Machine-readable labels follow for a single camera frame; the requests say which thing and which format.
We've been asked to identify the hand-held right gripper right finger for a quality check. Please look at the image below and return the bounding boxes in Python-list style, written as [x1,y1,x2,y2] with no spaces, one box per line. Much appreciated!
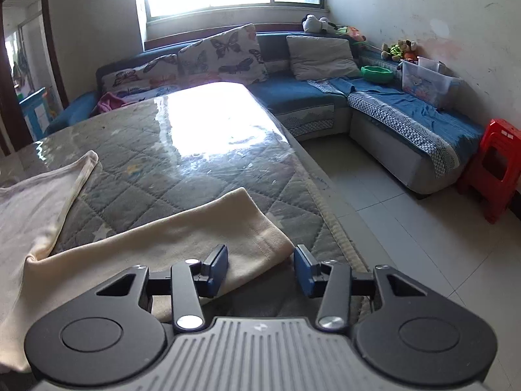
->
[294,244,426,330]

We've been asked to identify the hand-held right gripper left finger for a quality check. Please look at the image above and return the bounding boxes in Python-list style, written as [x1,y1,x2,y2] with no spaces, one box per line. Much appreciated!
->
[96,244,229,332]

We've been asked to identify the cream pants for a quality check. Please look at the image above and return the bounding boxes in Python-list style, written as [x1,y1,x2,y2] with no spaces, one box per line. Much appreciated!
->
[0,150,295,374]

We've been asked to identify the blue corner sofa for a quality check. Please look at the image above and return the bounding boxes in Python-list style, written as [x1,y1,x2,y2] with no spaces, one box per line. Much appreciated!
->
[48,30,486,201]

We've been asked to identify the blue sofa blanket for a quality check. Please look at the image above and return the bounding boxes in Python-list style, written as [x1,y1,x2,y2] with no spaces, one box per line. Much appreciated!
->
[307,77,486,178]

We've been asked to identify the pink cloth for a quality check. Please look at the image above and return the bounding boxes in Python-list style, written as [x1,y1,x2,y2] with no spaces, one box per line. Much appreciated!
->
[92,92,127,117]

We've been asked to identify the butterfly print cushion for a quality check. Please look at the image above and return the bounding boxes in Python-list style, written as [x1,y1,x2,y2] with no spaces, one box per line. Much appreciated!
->
[100,23,269,102]

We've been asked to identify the green plastic basin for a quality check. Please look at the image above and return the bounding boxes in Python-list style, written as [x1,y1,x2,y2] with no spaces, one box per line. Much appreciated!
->
[360,65,395,84]

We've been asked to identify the red plastic stool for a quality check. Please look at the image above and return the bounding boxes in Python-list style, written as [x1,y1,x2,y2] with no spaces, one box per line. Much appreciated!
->
[455,118,521,224]

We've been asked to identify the grey pillow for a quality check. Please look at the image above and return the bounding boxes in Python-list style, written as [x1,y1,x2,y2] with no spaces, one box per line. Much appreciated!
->
[286,35,362,81]

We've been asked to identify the clear plastic storage box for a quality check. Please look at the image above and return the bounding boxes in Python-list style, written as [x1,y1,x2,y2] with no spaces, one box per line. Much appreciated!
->
[400,56,462,109]

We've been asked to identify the blue cabinet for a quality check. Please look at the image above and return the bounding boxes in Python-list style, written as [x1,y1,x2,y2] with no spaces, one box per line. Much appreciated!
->
[20,87,53,140]

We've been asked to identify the brown plush toy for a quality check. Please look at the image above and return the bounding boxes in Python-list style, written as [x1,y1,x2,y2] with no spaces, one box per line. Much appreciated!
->
[380,39,423,63]

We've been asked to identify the colourful toy pile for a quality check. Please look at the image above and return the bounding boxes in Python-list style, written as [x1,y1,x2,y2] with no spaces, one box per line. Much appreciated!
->
[334,25,367,43]

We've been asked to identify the black and white plush toy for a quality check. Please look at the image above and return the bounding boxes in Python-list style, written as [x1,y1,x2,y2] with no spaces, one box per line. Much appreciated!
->
[302,14,338,34]

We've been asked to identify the wooden door frame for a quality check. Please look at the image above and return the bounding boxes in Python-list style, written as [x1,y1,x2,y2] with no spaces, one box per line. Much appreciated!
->
[0,0,66,157]

